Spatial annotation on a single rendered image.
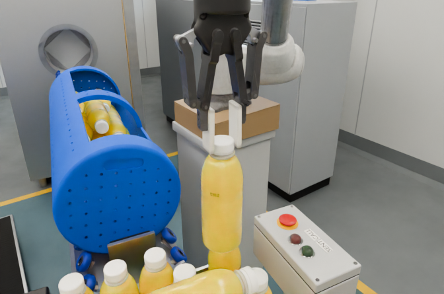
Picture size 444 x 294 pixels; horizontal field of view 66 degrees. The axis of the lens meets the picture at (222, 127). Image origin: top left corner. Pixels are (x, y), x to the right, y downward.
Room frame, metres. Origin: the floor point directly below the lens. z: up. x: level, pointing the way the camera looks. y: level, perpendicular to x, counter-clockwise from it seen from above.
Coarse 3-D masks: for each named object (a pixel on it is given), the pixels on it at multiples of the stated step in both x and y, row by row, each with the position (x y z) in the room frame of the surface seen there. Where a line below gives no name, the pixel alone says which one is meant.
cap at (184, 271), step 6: (180, 264) 0.46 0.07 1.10; (186, 264) 0.46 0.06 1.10; (174, 270) 0.45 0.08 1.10; (180, 270) 0.45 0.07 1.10; (186, 270) 0.45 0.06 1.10; (192, 270) 0.45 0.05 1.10; (174, 276) 0.43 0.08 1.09; (180, 276) 0.43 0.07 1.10; (186, 276) 0.43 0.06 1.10; (174, 282) 0.44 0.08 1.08
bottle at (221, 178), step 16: (208, 160) 0.47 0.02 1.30; (224, 160) 0.46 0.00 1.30; (208, 176) 0.45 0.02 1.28; (224, 176) 0.44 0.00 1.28; (240, 176) 0.46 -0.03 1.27; (208, 192) 0.45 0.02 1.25; (224, 192) 0.44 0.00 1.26; (240, 192) 0.46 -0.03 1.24; (208, 208) 0.45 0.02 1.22; (224, 208) 0.44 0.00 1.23; (240, 208) 0.46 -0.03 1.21; (208, 224) 0.45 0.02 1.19; (224, 224) 0.44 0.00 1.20; (240, 224) 0.46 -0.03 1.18; (208, 240) 0.45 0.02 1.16; (224, 240) 0.44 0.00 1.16; (240, 240) 0.46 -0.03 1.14
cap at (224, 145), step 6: (216, 138) 0.48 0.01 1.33; (222, 138) 0.48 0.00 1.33; (228, 138) 0.48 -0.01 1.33; (216, 144) 0.46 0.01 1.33; (222, 144) 0.46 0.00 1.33; (228, 144) 0.46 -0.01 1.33; (234, 144) 0.47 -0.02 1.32; (216, 150) 0.46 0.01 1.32; (222, 150) 0.46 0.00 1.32; (228, 150) 0.46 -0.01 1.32
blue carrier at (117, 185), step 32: (64, 96) 1.08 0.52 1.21; (96, 96) 1.02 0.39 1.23; (64, 128) 0.83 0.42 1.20; (128, 128) 1.22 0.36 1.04; (64, 160) 0.67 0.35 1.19; (96, 160) 0.63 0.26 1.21; (128, 160) 0.66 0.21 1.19; (160, 160) 0.69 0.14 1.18; (64, 192) 0.60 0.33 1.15; (96, 192) 0.63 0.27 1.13; (128, 192) 0.65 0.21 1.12; (160, 192) 0.69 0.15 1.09; (64, 224) 0.59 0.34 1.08; (96, 224) 0.62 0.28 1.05; (128, 224) 0.65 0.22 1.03; (160, 224) 0.68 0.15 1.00
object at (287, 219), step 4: (280, 216) 0.57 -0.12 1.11; (284, 216) 0.57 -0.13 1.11; (288, 216) 0.57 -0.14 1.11; (292, 216) 0.57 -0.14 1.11; (280, 220) 0.56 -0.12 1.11; (284, 220) 0.56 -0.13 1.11; (288, 220) 0.56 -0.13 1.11; (292, 220) 0.56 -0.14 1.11; (296, 220) 0.56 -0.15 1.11; (284, 224) 0.55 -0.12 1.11; (288, 224) 0.55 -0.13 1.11; (292, 224) 0.55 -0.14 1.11
